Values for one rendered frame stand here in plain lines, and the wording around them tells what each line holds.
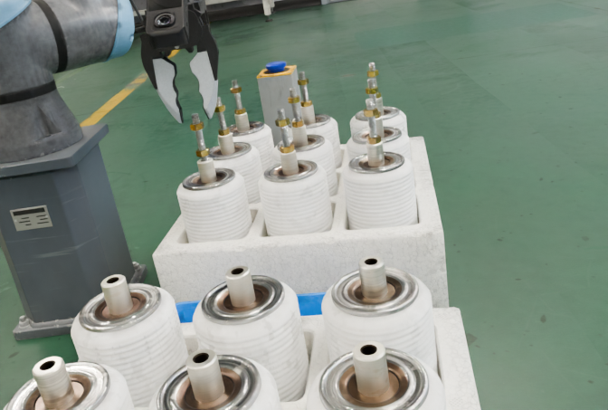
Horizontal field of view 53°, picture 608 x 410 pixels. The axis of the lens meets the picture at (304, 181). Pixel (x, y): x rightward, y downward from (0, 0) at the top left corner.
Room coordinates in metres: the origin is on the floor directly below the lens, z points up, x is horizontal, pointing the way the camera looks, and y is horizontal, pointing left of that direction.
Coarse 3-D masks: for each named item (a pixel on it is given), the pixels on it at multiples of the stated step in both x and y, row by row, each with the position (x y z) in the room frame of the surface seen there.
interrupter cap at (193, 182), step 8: (216, 168) 0.84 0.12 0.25; (224, 168) 0.83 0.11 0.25; (192, 176) 0.82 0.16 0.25; (216, 176) 0.81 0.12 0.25; (224, 176) 0.80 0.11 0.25; (232, 176) 0.79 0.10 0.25; (184, 184) 0.79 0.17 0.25; (192, 184) 0.79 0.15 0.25; (200, 184) 0.79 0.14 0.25; (208, 184) 0.78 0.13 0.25; (216, 184) 0.77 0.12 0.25; (224, 184) 0.78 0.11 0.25
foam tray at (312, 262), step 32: (416, 160) 0.94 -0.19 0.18; (416, 192) 0.81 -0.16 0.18; (256, 224) 0.78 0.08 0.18; (416, 224) 0.70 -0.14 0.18; (160, 256) 0.74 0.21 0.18; (192, 256) 0.73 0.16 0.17; (224, 256) 0.72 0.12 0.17; (256, 256) 0.72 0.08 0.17; (288, 256) 0.71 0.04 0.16; (320, 256) 0.70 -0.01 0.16; (352, 256) 0.69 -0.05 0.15; (384, 256) 0.69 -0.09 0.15; (416, 256) 0.68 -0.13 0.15; (192, 288) 0.73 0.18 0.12; (320, 288) 0.70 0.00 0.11
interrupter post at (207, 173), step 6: (198, 162) 0.80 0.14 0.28; (204, 162) 0.79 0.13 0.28; (210, 162) 0.80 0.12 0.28; (198, 168) 0.80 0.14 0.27; (204, 168) 0.79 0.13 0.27; (210, 168) 0.80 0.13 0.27; (204, 174) 0.79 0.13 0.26; (210, 174) 0.79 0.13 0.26; (204, 180) 0.79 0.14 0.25; (210, 180) 0.79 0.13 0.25
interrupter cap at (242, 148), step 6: (234, 144) 0.95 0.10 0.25; (240, 144) 0.94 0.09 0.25; (246, 144) 0.94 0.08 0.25; (210, 150) 0.93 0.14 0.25; (216, 150) 0.93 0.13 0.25; (240, 150) 0.91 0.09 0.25; (246, 150) 0.90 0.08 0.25; (210, 156) 0.91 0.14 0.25; (216, 156) 0.90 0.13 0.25; (222, 156) 0.89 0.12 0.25; (228, 156) 0.89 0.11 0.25; (234, 156) 0.89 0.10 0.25; (240, 156) 0.89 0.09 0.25
